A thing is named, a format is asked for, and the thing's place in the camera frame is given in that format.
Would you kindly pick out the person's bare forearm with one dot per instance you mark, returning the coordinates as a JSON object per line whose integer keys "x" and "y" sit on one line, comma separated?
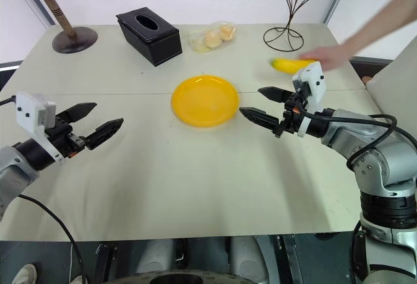
{"x": 381, "y": 17}

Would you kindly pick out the clear plastic bag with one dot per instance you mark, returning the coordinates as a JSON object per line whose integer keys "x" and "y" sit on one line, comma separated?
{"x": 198, "y": 41}

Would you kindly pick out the person's bare hand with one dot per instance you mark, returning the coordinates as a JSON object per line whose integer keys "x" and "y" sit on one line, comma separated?
{"x": 329, "y": 56}

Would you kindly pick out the white shoe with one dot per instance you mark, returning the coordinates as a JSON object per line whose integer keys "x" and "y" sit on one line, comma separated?
{"x": 24, "y": 274}

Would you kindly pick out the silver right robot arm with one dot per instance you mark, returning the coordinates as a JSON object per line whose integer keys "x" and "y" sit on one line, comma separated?
{"x": 400, "y": 161}

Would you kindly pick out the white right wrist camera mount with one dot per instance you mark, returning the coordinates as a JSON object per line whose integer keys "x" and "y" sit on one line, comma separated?
{"x": 312, "y": 76}

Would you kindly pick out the black tissue box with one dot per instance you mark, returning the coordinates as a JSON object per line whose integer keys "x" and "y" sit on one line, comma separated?
{"x": 153, "y": 41}

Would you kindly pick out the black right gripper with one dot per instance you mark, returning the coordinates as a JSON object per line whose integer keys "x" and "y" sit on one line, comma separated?
{"x": 291, "y": 124}

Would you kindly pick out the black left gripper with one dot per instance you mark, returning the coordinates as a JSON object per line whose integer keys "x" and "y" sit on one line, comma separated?
{"x": 65, "y": 137}

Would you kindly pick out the pale round bun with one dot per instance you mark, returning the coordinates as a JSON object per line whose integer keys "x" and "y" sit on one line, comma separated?
{"x": 212, "y": 40}
{"x": 227, "y": 32}

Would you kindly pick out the yellow round plate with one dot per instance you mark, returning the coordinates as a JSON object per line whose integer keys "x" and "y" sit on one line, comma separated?
{"x": 205, "y": 100}

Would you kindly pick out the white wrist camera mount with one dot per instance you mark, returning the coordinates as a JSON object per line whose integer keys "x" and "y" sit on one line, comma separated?
{"x": 31, "y": 108}
{"x": 312, "y": 76}

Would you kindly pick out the yellow banana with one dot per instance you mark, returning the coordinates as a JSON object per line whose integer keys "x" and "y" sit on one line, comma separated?
{"x": 286, "y": 65}

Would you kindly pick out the dark rounded robot body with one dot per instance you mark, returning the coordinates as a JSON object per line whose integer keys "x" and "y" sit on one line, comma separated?
{"x": 176, "y": 277}

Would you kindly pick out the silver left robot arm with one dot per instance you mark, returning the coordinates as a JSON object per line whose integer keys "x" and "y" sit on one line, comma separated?
{"x": 13, "y": 163}

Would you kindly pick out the brown wooden hat stand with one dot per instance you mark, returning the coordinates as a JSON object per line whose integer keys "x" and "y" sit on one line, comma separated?
{"x": 73, "y": 38}

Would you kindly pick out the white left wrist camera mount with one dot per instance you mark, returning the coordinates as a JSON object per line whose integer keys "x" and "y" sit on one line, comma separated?
{"x": 31, "y": 108}

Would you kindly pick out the beige flat board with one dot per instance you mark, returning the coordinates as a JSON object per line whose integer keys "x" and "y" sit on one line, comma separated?
{"x": 397, "y": 82}

